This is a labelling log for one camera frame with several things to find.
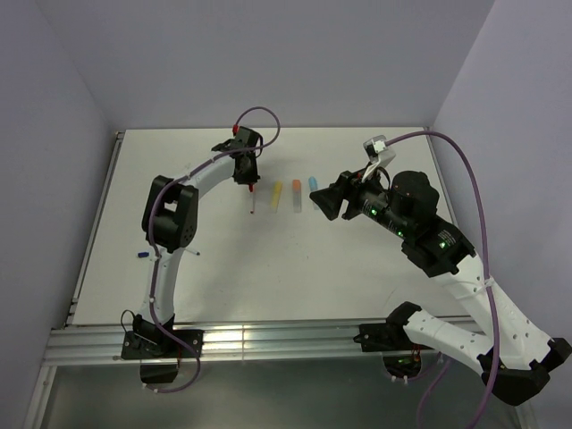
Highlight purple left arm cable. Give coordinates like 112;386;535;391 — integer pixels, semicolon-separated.
149;105;282;395

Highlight thin red pen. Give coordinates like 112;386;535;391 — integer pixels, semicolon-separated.
249;188;257;215

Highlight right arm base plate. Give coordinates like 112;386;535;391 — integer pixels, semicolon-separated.
353;323;430;353

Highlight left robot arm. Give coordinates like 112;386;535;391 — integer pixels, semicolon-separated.
133;125;263;357

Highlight blue highlighter marker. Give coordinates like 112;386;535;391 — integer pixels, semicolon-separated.
307;175;321;211

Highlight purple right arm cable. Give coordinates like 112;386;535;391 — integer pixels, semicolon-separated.
383;129;501;425

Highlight yellow marker cap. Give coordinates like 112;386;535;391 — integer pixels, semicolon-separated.
273;181;282;195

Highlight orange clear marker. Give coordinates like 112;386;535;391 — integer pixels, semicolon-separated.
292;187;302;213

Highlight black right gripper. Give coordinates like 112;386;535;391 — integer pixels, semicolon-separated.
309;161;412;239

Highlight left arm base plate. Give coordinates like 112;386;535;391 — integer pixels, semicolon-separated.
121;329;205;360

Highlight yellow highlighter marker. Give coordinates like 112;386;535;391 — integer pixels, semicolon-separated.
270;190;282;213

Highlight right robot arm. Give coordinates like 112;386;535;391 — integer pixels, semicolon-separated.
309;171;571;406

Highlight aluminium frame rail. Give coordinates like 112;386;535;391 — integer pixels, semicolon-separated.
43;322;513;367

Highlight blue marker cap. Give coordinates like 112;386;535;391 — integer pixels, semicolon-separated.
308;176;318;191

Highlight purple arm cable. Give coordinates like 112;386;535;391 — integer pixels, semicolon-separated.
383;129;501;425
149;105;282;395

